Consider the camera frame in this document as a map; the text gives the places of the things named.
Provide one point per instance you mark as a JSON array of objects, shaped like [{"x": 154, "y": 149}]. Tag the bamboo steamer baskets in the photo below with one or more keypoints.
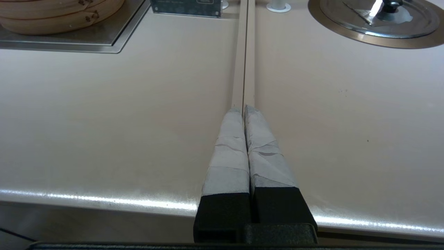
[{"x": 52, "y": 17}]

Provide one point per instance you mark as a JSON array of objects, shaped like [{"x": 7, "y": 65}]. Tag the recessed steel steamer tray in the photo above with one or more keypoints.
[{"x": 114, "y": 31}]

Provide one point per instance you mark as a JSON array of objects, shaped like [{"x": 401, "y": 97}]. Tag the steel pot lid black knob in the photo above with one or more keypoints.
[{"x": 416, "y": 21}]

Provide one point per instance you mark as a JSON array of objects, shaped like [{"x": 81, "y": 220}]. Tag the taped black left gripper right finger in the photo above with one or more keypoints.
[{"x": 267, "y": 166}]

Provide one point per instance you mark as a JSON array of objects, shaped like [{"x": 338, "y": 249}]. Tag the dark acrylic label sign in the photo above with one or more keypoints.
[{"x": 184, "y": 7}]

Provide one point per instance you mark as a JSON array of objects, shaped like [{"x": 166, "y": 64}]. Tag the taped black left gripper left finger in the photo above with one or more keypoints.
[{"x": 227, "y": 163}]

